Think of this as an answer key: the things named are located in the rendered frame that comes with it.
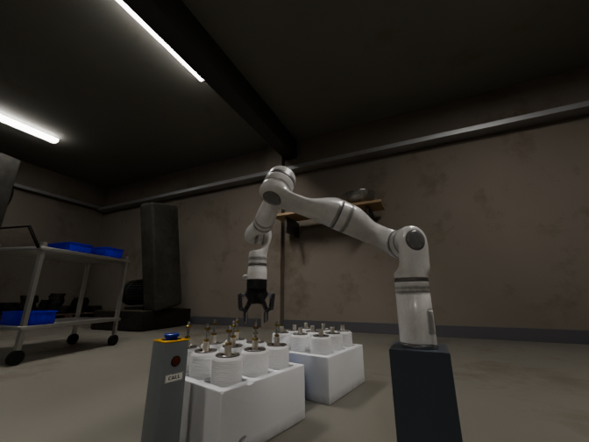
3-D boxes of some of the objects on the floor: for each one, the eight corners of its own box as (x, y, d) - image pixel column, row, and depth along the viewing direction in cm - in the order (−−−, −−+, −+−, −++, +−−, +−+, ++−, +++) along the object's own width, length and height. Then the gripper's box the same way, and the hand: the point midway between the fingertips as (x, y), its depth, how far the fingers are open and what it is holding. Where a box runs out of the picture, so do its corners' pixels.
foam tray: (305, 418, 99) (304, 364, 104) (216, 472, 69) (221, 392, 74) (235, 395, 122) (237, 352, 127) (145, 428, 92) (152, 369, 97)
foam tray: (365, 381, 141) (362, 344, 146) (329, 405, 110) (328, 357, 115) (302, 370, 163) (302, 338, 167) (259, 388, 132) (259, 347, 137)
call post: (177, 471, 69) (189, 339, 78) (149, 485, 64) (166, 343, 72) (163, 460, 74) (176, 338, 82) (136, 474, 68) (152, 340, 77)
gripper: (237, 276, 96) (236, 324, 92) (279, 277, 101) (278, 323, 96) (235, 278, 103) (232, 323, 99) (273, 278, 108) (273, 321, 103)
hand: (255, 319), depth 98 cm, fingers open, 6 cm apart
